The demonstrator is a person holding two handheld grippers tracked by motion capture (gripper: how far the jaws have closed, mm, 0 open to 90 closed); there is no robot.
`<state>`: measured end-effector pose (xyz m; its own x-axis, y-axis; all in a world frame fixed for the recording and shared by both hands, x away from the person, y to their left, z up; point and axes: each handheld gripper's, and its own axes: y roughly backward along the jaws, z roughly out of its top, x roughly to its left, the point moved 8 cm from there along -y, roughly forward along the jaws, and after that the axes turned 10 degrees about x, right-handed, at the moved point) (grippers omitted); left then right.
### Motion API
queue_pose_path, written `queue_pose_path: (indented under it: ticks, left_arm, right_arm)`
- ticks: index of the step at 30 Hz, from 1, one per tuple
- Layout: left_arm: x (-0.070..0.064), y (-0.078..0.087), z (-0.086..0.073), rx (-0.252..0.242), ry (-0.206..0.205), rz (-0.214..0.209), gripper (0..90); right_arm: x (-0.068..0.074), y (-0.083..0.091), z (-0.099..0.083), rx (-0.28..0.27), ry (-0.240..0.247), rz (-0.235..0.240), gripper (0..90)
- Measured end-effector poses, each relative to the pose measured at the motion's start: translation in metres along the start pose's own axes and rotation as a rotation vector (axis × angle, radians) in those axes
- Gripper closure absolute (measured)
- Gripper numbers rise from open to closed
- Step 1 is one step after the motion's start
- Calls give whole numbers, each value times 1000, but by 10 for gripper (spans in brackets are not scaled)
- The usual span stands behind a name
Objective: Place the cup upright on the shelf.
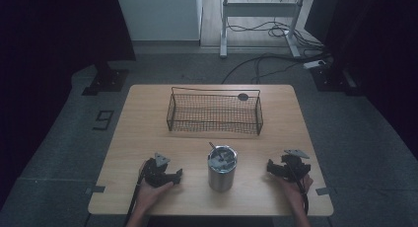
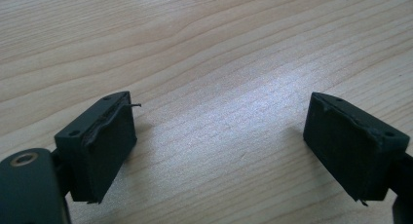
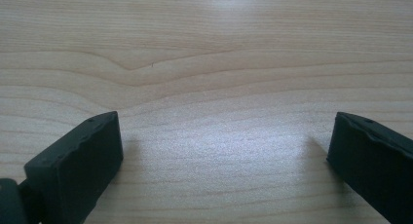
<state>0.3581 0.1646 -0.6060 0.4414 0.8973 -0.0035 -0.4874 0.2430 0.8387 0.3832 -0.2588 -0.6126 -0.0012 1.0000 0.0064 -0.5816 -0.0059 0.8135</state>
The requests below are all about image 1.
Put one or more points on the grey tape piece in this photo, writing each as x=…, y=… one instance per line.
x=322, y=191
x=96, y=189

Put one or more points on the black stand base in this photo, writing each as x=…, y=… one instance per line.
x=106, y=80
x=332, y=79

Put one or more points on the white power strip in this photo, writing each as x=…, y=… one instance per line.
x=313, y=64

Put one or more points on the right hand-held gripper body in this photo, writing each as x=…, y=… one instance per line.
x=295, y=166

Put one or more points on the stainless steel tumbler cup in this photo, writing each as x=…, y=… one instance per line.
x=222, y=174

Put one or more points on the metal straw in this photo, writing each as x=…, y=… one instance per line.
x=214, y=149

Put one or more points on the dark curtain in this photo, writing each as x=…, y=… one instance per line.
x=378, y=56
x=49, y=56

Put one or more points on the round black basket tag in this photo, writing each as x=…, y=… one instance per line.
x=243, y=96

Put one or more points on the white cabinet panel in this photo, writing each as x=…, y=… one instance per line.
x=157, y=15

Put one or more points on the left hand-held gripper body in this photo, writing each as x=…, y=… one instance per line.
x=154, y=172

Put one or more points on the white desk frame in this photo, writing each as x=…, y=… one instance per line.
x=259, y=9

